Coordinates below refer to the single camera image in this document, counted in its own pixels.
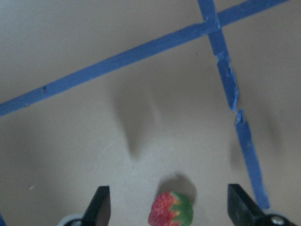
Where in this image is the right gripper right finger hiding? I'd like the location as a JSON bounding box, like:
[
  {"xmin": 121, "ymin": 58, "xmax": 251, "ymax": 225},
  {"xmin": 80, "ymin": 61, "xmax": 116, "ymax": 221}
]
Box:
[{"xmin": 227, "ymin": 184, "xmax": 295, "ymax": 226}]

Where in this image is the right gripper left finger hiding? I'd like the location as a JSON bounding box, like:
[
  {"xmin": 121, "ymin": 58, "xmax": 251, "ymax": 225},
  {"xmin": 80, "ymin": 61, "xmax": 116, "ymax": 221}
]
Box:
[{"xmin": 81, "ymin": 186, "xmax": 110, "ymax": 226}]

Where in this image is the strawberry with green cap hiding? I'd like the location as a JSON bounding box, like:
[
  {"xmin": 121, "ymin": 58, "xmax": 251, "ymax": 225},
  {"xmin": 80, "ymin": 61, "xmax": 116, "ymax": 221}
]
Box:
[{"xmin": 148, "ymin": 191, "xmax": 193, "ymax": 226}]

